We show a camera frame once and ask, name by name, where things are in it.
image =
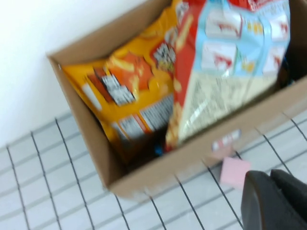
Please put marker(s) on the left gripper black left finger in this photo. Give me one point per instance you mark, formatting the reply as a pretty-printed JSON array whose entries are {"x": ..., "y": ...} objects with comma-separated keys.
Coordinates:
[{"x": 261, "y": 206}]

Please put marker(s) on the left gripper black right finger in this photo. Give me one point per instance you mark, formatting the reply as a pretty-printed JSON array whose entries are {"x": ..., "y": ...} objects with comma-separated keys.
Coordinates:
[{"x": 293, "y": 191}]

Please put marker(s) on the red shrimp chips bag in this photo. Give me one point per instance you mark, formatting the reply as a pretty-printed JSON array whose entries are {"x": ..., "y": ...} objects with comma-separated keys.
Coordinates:
[{"x": 227, "y": 79}]

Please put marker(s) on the small blue snack bag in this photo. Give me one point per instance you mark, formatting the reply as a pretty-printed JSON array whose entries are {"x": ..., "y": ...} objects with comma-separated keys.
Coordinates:
[{"x": 158, "y": 150}]

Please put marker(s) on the orange-yellow snack bag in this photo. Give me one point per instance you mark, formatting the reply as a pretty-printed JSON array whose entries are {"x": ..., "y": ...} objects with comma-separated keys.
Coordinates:
[{"x": 134, "y": 72}]

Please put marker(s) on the pink foam cube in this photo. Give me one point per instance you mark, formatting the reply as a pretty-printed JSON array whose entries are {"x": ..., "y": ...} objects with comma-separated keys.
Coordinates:
[{"x": 235, "y": 172}]

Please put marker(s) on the white label red handwritten characters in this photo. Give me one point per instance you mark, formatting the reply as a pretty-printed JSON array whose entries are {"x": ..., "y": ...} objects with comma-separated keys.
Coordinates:
[{"x": 226, "y": 140}]

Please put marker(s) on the cardboard box with F2 print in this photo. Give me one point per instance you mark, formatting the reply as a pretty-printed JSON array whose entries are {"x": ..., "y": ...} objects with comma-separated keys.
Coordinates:
[{"x": 168, "y": 172}]

